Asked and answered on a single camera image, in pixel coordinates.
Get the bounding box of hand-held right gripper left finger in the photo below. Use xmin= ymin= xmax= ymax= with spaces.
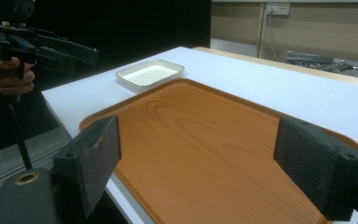
xmin=52 ymin=115 xmax=122 ymax=221

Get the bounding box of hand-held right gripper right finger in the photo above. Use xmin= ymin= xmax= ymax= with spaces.
xmin=272 ymin=115 xmax=358 ymax=222

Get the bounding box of white rectangular dish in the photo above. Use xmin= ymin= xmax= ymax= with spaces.
xmin=115 ymin=59 xmax=186 ymax=92

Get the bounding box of orange wooden tray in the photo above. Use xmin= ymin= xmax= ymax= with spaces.
xmin=78 ymin=77 xmax=358 ymax=224

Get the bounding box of black cable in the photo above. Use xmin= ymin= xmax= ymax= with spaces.
xmin=6 ymin=101 xmax=34 ymax=171

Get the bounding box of pile of grey cables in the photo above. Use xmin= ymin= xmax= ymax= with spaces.
xmin=286 ymin=50 xmax=358 ymax=75

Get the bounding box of white cable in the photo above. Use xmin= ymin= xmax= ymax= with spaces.
xmin=266 ymin=12 xmax=282 ymax=63

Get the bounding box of white wall socket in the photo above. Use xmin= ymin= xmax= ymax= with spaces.
xmin=265 ymin=2 xmax=291 ymax=17

